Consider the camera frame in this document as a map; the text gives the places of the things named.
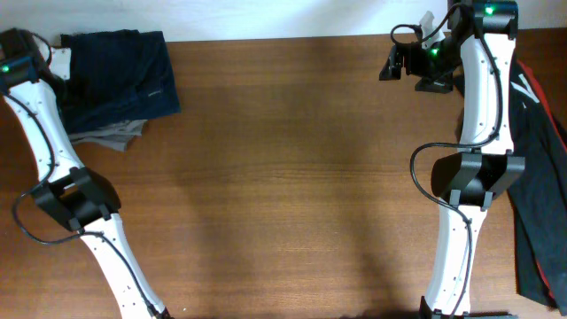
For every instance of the navy blue shorts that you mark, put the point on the navy blue shorts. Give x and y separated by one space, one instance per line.
117 76

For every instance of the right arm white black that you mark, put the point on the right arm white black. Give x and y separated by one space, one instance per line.
466 183

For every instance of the grey folded garment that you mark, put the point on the grey folded garment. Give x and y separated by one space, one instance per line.
116 136

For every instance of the black garment with red trim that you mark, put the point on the black garment with red trim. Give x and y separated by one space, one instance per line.
538 197

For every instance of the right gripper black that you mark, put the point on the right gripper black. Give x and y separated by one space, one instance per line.
413 53

